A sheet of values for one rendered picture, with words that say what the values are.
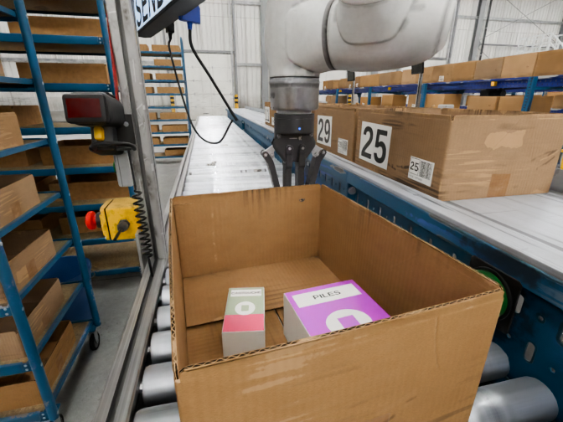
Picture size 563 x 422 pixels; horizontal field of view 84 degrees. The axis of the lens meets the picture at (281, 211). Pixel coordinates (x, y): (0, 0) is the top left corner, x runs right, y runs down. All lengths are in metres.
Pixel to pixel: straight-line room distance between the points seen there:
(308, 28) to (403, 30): 0.14
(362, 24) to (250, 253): 0.43
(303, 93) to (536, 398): 0.52
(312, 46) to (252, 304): 0.40
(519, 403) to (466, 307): 0.21
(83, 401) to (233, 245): 1.09
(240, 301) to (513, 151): 0.62
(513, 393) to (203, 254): 0.50
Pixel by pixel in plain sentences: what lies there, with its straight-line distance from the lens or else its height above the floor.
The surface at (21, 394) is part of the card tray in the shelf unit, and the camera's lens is 1.42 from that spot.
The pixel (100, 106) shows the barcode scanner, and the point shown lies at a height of 1.07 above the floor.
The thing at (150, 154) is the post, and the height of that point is 0.98.
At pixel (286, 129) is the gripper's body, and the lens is 0.58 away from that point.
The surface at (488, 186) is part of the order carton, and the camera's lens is 0.79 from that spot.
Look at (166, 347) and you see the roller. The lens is 0.52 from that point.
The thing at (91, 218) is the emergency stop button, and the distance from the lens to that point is 0.75.
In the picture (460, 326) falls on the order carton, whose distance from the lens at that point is 0.34.
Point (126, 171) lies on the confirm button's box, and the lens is 0.68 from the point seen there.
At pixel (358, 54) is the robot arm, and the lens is 0.52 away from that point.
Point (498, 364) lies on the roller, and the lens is 0.56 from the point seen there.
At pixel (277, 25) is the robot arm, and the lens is 0.58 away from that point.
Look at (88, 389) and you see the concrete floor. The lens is 1.61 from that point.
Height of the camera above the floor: 1.08
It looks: 20 degrees down
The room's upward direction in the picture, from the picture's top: straight up
